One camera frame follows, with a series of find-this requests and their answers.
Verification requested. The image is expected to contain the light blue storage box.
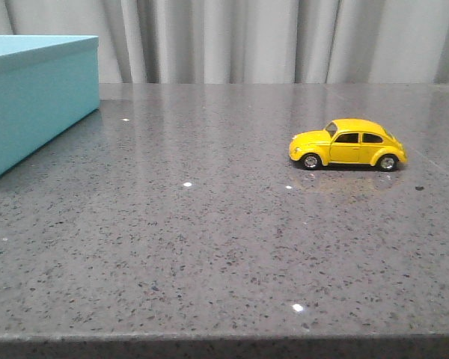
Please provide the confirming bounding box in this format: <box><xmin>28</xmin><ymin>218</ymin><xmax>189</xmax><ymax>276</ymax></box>
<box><xmin>0</xmin><ymin>35</ymin><xmax>100</xmax><ymax>176</ymax></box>

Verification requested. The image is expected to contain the grey pleated curtain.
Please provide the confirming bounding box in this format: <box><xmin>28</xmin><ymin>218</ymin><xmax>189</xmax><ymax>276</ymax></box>
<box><xmin>0</xmin><ymin>0</ymin><xmax>449</xmax><ymax>84</ymax></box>

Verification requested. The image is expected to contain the yellow toy beetle car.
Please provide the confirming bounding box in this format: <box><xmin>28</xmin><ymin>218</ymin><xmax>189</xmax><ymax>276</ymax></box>
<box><xmin>288</xmin><ymin>118</ymin><xmax>408</xmax><ymax>172</ymax></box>

